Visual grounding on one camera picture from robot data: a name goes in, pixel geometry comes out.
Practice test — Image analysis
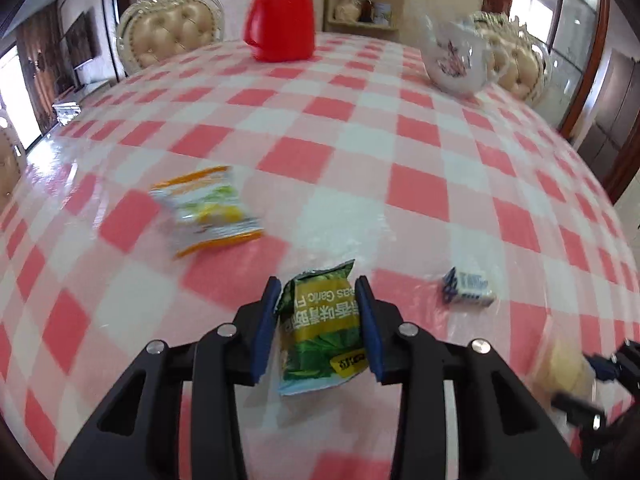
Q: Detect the small blue white packet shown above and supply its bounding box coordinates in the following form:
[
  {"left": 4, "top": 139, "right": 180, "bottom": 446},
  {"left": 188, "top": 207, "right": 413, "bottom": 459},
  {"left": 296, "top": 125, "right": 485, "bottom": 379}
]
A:
[{"left": 442, "top": 266, "right": 496, "bottom": 308}]

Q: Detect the beige tufted chair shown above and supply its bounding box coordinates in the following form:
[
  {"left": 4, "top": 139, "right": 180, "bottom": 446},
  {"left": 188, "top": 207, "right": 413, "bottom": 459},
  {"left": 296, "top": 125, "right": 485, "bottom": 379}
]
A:
[
  {"left": 0, "top": 126, "right": 26, "bottom": 211},
  {"left": 116, "top": 0, "right": 224, "bottom": 76},
  {"left": 470, "top": 11, "right": 552, "bottom": 107}
]

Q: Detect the wall television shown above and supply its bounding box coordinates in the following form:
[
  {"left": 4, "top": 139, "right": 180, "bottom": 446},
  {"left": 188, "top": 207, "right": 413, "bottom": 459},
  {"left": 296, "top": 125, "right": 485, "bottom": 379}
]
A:
[{"left": 63, "top": 10, "right": 99, "bottom": 70}]

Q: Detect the red thermos jug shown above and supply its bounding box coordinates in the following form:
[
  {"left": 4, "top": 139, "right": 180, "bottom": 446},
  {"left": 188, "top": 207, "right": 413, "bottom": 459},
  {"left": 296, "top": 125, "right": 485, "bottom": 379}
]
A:
[{"left": 244, "top": 0, "right": 314, "bottom": 63}]

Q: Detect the white floral teapot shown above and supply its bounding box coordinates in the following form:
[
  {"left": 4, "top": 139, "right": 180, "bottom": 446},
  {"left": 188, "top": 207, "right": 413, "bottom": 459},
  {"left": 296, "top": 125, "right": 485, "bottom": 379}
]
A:
[{"left": 419, "top": 15, "right": 509, "bottom": 98}]

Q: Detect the red checkered tablecloth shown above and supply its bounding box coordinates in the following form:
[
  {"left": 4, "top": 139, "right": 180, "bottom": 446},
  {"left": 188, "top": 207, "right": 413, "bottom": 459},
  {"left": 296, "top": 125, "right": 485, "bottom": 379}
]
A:
[{"left": 1, "top": 34, "right": 639, "bottom": 476}]

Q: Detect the yellow orange snack packet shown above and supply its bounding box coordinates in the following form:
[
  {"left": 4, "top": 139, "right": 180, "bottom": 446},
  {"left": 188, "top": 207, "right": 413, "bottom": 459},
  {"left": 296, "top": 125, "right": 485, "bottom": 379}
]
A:
[{"left": 149, "top": 166, "right": 264, "bottom": 258}]

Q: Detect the cream white snack packet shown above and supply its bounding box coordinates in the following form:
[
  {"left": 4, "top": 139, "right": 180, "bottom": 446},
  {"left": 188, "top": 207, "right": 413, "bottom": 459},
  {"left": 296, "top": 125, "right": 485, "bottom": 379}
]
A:
[{"left": 528, "top": 330, "right": 596, "bottom": 405}]

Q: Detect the dark green snack packet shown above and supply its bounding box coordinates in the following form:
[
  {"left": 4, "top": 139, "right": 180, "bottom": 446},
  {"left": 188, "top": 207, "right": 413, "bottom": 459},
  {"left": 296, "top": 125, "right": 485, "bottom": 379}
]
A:
[{"left": 276, "top": 260, "right": 368, "bottom": 396}]

